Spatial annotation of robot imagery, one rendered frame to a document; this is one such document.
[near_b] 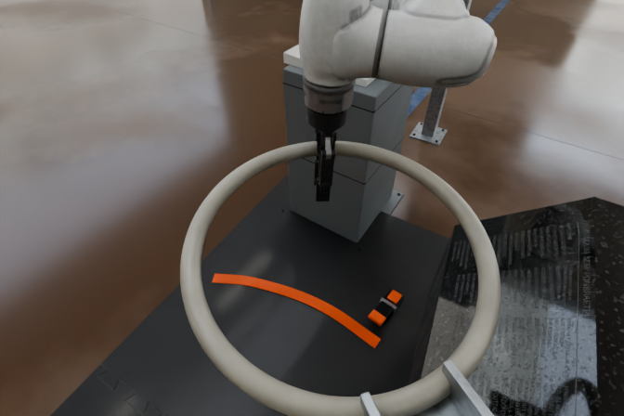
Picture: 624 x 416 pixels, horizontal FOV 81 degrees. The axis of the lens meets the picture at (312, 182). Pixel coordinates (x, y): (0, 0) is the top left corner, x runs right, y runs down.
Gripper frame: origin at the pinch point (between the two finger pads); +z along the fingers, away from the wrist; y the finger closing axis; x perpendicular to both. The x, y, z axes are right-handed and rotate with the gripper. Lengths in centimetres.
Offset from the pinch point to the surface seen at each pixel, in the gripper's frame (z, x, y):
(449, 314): 20.0, 27.5, 22.5
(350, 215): 72, 21, -49
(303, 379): 86, -4, 14
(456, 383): -11.3, 11.1, 44.7
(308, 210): 83, 3, -62
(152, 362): 88, -59, 5
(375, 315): 80, 26, -6
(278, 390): -9.6, -9.4, 43.6
